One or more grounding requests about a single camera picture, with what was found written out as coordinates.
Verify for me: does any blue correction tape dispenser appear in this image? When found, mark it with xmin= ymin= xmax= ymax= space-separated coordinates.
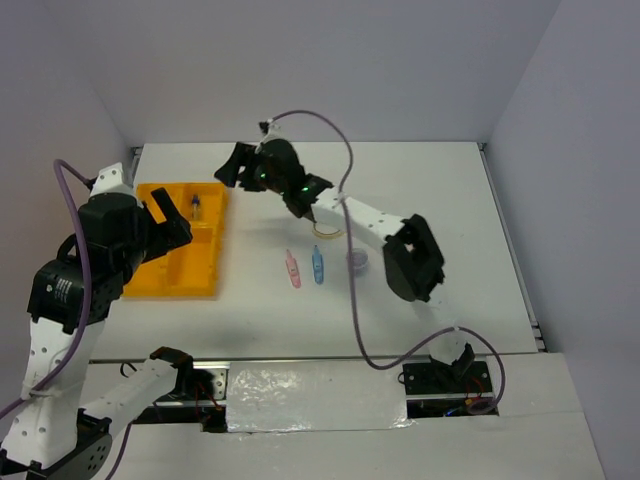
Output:
xmin=312 ymin=245 xmax=324 ymax=285

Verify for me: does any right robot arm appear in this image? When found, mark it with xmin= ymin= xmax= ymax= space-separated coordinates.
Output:
xmin=213 ymin=138 xmax=475 ymax=391

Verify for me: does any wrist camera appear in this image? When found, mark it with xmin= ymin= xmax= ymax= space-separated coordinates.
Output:
xmin=89 ymin=162 xmax=136 ymax=198
xmin=258 ymin=118 xmax=280 ymax=145

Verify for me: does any masking tape roll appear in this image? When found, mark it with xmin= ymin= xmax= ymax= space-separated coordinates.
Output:
xmin=312 ymin=223 xmax=345 ymax=240

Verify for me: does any pink correction tape dispenser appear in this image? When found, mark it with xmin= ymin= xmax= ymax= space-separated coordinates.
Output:
xmin=285 ymin=249 xmax=301 ymax=289

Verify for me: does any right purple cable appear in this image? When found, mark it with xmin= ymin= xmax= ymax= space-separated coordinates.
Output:
xmin=272 ymin=110 xmax=506 ymax=416

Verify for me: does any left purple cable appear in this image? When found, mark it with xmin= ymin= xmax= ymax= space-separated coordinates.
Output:
xmin=0 ymin=159 xmax=136 ymax=480

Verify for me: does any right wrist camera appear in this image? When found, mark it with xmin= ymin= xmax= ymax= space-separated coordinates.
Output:
xmin=258 ymin=118 xmax=280 ymax=145

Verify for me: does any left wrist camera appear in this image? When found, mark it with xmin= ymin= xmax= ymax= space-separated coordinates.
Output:
xmin=89 ymin=162 xmax=136 ymax=198

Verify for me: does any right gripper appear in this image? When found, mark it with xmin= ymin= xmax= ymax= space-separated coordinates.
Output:
xmin=215 ymin=141 xmax=287 ymax=195

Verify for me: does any clear jar of clips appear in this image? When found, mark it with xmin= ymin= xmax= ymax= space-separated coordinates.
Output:
xmin=346 ymin=248 xmax=369 ymax=277

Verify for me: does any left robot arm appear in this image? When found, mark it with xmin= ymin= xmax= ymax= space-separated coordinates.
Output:
xmin=1 ymin=188 xmax=196 ymax=479

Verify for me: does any purple cable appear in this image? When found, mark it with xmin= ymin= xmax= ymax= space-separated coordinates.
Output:
xmin=0 ymin=159 xmax=136 ymax=480
xmin=272 ymin=110 xmax=506 ymax=416

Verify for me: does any small blue-capped spray bottle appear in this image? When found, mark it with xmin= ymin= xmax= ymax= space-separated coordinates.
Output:
xmin=191 ymin=194 xmax=201 ymax=221

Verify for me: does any yellow plastic organizer tray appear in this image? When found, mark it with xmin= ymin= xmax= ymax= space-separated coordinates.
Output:
xmin=121 ymin=181 xmax=231 ymax=299

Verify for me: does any silver foil sheet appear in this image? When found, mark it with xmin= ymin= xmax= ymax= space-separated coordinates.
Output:
xmin=226 ymin=360 xmax=411 ymax=433

